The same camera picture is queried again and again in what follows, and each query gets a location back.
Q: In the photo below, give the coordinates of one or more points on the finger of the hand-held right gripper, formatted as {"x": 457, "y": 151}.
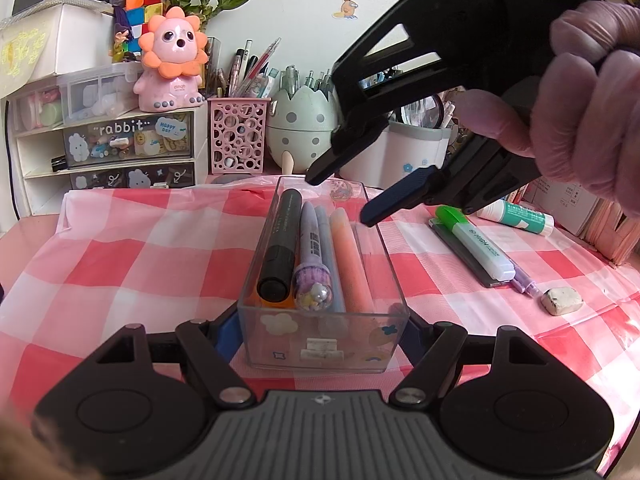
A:
{"x": 395, "y": 200}
{"x": 350, "y": 140}

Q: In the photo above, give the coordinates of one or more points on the green and white glue stick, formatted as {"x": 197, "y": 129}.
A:
{"x": 520, "y": 217}

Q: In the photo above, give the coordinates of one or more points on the small clear drawer organizer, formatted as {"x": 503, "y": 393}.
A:
{"x": 40, "y": 110}

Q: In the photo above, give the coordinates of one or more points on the stack of white papers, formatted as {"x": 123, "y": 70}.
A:
{"x": 565, "y": 200}

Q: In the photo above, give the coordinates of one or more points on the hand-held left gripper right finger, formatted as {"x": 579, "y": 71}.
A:
{"x": 415, "y": 340}

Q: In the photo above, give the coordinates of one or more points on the pink lion toy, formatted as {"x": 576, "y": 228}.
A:
{"x": 172, "y": 70}

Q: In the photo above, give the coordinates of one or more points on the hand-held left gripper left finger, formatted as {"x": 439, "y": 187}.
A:
{"x": 227, "y": 332}

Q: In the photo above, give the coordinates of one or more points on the person's right hand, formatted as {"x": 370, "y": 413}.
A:
{"x": 590, "y": 125}

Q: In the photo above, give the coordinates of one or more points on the purple pen with charm top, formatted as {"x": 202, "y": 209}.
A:
{"x": 311, "y": 250}

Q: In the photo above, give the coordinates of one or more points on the red checkered tablecloth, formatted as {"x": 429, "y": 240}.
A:
{"x": 150, "y": 270}

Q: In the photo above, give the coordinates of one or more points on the colourful puzzle cube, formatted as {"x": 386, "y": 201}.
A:
{"x": 145, "y": 2}

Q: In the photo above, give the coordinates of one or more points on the slim purple pen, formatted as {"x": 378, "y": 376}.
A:
{"x": 524, "y": 281}

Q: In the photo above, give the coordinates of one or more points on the egg-shaped pen holder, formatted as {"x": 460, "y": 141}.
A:
{"x": 300, "y": 125}

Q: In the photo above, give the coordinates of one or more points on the blue pen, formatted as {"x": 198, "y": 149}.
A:
{"x": 336, "y": 290}

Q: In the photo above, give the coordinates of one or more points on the coral pink pen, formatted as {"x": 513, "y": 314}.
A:
{"x": 352, "y": 270}

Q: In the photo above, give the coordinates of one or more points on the white storage box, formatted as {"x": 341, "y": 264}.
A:
{"x": 75, "y": 35}

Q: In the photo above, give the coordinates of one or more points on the pens in egg holder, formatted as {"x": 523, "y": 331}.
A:
{"x": 290, "y": 77}

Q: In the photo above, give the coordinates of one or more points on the white eraser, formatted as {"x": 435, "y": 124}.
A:
{"x": 562, "y": 301}

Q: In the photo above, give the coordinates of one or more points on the magnifying glass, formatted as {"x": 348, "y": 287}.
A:
{"x": 430, "y": 115}

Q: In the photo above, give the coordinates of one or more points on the pink mesh pen holder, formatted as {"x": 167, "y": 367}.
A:
{"x": 240, "y": 135}

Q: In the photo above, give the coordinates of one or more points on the black marker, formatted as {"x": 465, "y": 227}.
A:
{"x": 280, "y": 240}

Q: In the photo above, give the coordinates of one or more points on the green highlighter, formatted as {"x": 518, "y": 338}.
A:
{"x": 475, "y": 245}

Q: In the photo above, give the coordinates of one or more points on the orange highlighter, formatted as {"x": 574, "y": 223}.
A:
{"x": 280, "y": 304}

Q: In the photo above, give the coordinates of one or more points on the grey flower-shaped pen holder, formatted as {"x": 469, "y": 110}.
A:
{"x": 405, "y": 145}

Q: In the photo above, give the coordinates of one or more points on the beaver wall sticker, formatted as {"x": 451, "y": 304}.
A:
{"x": 347, "y": 9}

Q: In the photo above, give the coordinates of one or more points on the small purple figurine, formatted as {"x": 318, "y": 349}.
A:
{"x": 121, "y": 35}

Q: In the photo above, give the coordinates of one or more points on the glass vase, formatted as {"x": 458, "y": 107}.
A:
{"x": 212, "y": 60}

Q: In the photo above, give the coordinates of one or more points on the clear plastic storage box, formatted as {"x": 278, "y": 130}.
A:
{"x": 100, "y": 92}

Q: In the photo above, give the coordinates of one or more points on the white drawer unit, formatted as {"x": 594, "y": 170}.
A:
{"x": 35, "y": 160}

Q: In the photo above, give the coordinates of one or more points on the pens in pink holder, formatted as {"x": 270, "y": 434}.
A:
{"x": 245, "y": 75}

